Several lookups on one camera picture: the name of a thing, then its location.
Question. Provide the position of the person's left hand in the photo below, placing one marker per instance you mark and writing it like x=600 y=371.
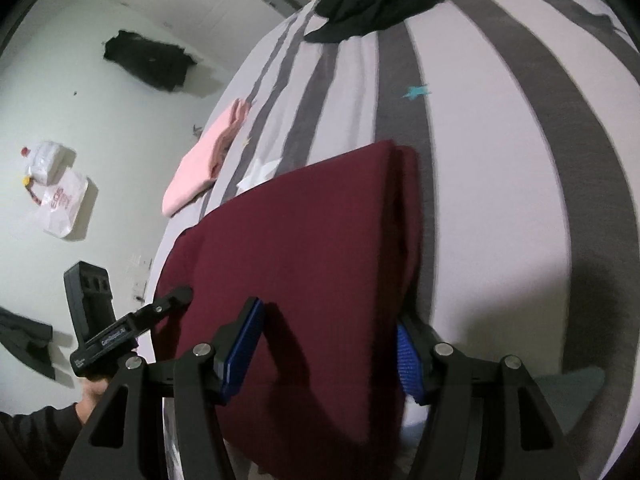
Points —
x=92 y=397

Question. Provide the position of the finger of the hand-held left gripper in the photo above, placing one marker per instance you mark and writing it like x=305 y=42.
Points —
x=167 y=302

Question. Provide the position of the white wall socket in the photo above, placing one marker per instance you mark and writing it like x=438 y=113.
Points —
x=141 y=280

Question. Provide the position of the person's left forearm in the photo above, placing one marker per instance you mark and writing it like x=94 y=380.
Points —
x=35 y=445

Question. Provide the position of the dark cloth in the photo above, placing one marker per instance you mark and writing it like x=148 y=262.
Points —
x=25 y=340

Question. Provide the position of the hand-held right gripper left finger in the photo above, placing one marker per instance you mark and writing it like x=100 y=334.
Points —
x=245 y=345

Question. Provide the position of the pink folded garment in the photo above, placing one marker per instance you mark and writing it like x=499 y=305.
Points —
x=195 y=175

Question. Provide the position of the striped grey white bedsheet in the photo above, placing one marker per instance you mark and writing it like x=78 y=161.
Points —
x=500 y=160

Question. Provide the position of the maroon t-shirt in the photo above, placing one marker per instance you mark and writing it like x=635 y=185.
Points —
x=310 y=240

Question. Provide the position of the white plastic bag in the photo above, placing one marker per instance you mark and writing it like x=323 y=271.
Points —
x=57 y=195

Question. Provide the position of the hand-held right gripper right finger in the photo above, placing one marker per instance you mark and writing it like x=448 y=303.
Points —
x=410 y=365

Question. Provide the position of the black hanging jacket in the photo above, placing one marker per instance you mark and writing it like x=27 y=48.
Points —
x=150 y=60

